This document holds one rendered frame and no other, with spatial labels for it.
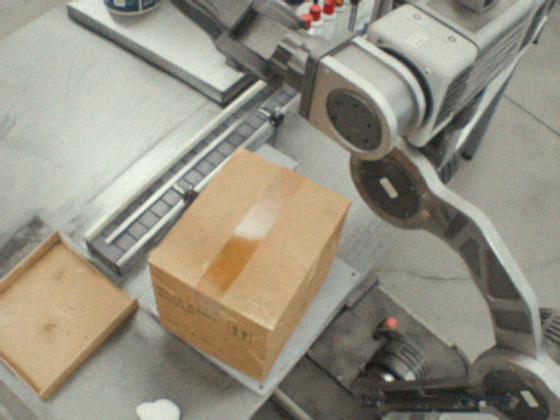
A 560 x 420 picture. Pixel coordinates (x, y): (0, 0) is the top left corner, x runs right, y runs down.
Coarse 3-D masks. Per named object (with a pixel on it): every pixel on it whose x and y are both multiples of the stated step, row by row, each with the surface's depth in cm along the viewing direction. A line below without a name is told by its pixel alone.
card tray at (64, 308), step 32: (32, 256) 129; (64, 256) 132; (0, 288) 124; (32, 288) 127; (64, 288) 128; (96, 288) 129; (0, 320) 122; (32, 320) 123; (64, 320) 123; (96, 320) 124; (0, 352) 117; (32, 352) 118; (64, 352) 119; (32, 384) 114
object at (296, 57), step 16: (288, 32) 82; (304, 32) 84; (288, 48) 81; (304, 48) 80; (320, 48) 77; (288, 64) 80; (304, 64) 79; (288, 80) 83; (304, 80) 80; (304, 96) 82; (304, 112) 84
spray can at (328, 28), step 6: (324, 0) 154; (330, 0) 154; (324, 6) 154; (330, 6) 153; (324, 12) 155; (330, 12) 155; (324, 18) 156; (330, 18) 156; (324, 24) 157; (330, 24) 157; (324, 30) 159; (330, 30) 159; (324, 36) 161; (330, 36) 161
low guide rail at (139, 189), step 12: (264, 84) 159; (252, 96) 157; (228, 108) 151; (216, 120) 148; (204, 132) 146; (192, 144) 144; (180, 156) 143; (156, 168) 139; (168, 168) 141; (144, 180) 136; (132, 192) 134; (120, 204) 132; (108, 216) 130; (96, 228) 128
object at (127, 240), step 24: (264, 96) 159; (288, 96) 160; (264, 120) 155; (240, 144) 149; (144, 192) 139; (168, 192) 139; (120, 216) 134; (144, 216) 135; (96, 240) 130; (120, 240) 131
